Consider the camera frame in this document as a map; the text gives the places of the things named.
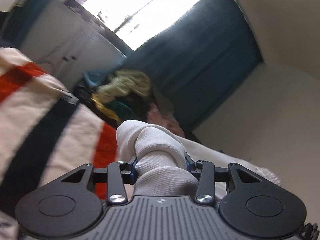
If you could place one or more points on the pink garment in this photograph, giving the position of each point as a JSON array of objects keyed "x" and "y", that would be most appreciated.
[{"x": 154, "y": 116}]

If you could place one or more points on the white sweatpants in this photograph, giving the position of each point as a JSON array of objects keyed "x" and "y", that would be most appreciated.
[{"x": 161, "y": 165}]

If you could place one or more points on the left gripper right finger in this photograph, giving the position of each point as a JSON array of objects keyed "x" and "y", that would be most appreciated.
[{"x": 204, "y": 172}]

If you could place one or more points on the olive green garment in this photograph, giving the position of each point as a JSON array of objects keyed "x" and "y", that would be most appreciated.
[{"x": 164, "y": 105}]

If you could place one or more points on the window with dark frame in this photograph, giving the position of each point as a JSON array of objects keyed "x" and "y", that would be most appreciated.
[{"x": 128, "y": 24}]

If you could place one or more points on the teal curtain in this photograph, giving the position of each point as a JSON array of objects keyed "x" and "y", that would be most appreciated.
[
  {"x": 200, "y": 60},
  {"x": 19, "y": 21}
]

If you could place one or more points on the right teal curtain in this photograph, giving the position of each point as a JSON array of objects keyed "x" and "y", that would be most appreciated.
[{"x": 200, "y": 60}]

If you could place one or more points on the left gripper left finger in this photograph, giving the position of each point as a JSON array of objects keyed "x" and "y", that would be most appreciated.
[{"x": 120, "y": 173}]

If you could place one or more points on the left teal curtain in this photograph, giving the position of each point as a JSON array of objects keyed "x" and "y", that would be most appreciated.
[{"x": 19, "y": 21}]

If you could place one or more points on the striped bed blanket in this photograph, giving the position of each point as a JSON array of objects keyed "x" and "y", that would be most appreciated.
[{"x": 45, "y": 133}]

